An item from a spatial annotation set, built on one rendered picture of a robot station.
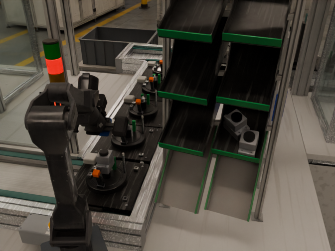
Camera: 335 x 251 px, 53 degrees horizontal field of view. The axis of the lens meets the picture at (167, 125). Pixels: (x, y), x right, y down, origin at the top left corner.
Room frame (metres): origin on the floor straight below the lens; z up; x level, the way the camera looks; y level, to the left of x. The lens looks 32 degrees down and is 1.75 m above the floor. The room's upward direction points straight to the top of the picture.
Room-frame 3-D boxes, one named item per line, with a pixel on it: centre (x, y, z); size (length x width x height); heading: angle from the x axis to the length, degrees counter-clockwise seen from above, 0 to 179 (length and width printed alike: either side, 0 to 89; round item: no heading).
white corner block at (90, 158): (1.01, 0.29, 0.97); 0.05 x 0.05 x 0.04; 79
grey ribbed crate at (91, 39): (3.03, 0.43, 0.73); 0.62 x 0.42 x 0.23; 79
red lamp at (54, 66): (1.05, 0.37, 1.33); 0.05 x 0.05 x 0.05
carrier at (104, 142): (1.15, 0.16, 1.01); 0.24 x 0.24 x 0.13; 79
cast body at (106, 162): (0.91, 0.21, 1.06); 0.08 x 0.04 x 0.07; 169
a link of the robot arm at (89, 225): (0.53, 0.22, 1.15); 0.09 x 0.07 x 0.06; 92
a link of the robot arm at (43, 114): (0.54, 0.22, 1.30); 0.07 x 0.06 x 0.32; 92
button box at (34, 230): (0.70, 0.33, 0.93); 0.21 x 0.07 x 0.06; 79
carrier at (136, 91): (1.63, 0.07, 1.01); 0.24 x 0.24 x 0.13; 79
